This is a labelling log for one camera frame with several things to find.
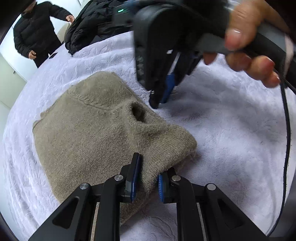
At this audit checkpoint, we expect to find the beige knit sweater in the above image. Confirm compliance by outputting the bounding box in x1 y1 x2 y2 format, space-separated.
33 71 197 223

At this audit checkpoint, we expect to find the white textured bedspread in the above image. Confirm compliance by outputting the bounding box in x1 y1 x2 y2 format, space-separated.
1 33 290 240

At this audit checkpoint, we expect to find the black puffer jacket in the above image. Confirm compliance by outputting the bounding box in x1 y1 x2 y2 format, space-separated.
64 1 130 55

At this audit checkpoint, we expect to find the right hand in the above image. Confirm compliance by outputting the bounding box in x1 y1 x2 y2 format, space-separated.
203 0 291 88

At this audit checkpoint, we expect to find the person in black jacket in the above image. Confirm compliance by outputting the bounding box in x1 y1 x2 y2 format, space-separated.
13 1 75 68

